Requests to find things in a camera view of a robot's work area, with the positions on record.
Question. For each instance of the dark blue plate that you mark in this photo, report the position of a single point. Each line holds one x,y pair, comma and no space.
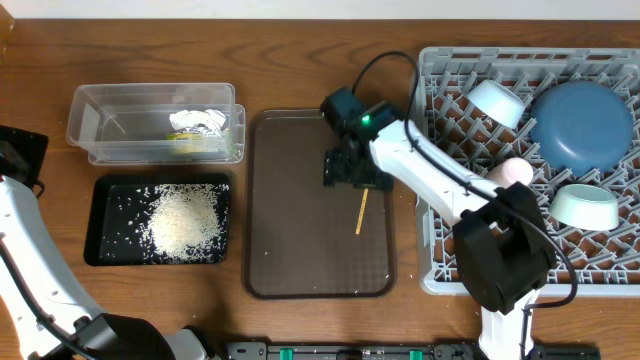
580,126

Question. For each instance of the light blue bowl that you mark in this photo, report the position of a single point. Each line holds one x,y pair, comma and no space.
497,102

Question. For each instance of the clear plastic bin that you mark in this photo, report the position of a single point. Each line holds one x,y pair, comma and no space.
128,124

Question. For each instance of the mint green bowl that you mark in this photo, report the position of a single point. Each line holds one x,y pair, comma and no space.
585,207

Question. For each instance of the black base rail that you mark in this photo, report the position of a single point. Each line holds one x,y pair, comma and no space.
263,351

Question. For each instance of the white tissue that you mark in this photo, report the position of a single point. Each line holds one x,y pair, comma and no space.
207,122

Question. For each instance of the pink cup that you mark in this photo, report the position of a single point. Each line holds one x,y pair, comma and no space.
511,171

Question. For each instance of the black rectangular tray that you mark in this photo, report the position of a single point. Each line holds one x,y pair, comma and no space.
99,203

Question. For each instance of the wooden chopstick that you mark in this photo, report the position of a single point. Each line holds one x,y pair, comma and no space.
361,212

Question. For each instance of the pile of rice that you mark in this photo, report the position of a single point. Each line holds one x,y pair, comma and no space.
165,224

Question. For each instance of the grey plastic dishwasher rack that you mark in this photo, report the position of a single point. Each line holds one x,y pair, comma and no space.
606,262

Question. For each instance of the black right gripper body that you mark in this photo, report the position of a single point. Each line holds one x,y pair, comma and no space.
344,170

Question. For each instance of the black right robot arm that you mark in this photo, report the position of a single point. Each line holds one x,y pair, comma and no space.
502,250

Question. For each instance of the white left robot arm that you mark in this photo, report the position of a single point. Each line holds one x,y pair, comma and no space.
53,315

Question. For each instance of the yellow green snack wrapper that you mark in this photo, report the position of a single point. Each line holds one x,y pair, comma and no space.
194,141

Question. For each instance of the brown serving tray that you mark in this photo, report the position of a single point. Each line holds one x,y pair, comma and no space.
301,240

